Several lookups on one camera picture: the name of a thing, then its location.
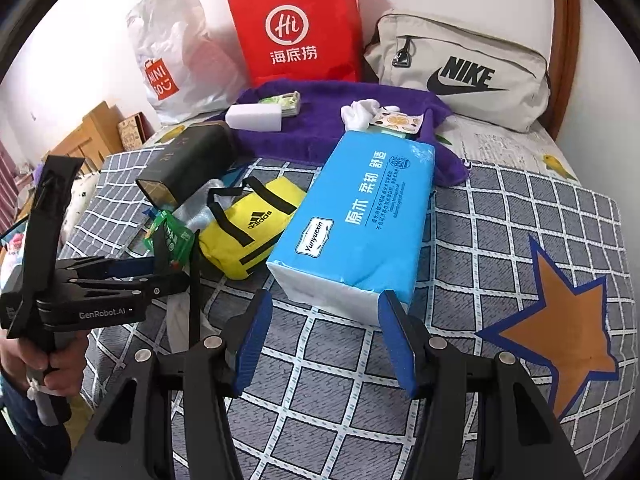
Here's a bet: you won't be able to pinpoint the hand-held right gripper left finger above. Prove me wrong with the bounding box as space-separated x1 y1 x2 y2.
62 287 274 480

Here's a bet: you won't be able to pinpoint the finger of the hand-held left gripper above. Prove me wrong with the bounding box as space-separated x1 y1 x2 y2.
54 256 157 283
70 272 192 308

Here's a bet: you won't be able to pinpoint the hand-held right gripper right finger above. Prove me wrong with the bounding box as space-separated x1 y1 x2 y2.
377 289 586 480

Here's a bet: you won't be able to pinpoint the white drawstring pouch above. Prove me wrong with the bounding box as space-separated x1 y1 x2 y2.
167 300 201 356

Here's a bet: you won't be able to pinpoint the green snack packet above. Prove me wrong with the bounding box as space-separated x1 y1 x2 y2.
142 210 196 266

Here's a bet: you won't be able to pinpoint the yellow mini duffel bag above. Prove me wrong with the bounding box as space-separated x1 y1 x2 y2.
199 177 307 281

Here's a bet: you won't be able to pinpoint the blue tissue pack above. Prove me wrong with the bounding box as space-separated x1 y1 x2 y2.
266 130 436 323

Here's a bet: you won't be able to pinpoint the white sponge block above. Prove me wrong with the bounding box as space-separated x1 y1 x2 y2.
225 104 283 133

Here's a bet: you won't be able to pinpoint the lemon print packet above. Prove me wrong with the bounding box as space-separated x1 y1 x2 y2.
370 107 426 136

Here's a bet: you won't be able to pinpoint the green wet wipes pack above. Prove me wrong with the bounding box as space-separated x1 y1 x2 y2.
260 91 302 118

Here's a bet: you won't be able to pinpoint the white cotton glove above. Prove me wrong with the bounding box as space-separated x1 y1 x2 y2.
341 100 401 133

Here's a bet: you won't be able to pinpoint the person's left hand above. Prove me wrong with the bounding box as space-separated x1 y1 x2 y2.
0 330 88 401

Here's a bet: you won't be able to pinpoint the white flower print pillow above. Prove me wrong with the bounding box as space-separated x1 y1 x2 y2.
65 175 96 221

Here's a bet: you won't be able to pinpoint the dark tin box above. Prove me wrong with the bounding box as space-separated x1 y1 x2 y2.
136 122 238 211

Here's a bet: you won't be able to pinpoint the person's blue trousers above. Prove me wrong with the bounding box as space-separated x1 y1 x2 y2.
0 375 88 480

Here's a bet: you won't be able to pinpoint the patterned box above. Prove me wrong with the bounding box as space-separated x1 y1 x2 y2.
117 115 151 151

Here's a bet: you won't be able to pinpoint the blue flat box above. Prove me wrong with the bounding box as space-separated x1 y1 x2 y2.
220 162 256 191

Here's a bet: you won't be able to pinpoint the grey checked blanket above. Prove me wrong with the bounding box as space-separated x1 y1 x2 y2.
60 152 631 480

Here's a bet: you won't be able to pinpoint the white plastic shopping bag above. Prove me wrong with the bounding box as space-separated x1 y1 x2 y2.
125 0 251 126

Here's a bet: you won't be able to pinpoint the purple towel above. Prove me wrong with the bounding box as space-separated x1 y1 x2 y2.
232 79 471 188

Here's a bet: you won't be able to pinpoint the beige waist bag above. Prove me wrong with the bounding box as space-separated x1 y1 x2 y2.
362 10 551 133

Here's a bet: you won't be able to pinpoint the red paper bag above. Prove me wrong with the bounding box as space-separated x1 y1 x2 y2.
225 0 363 88

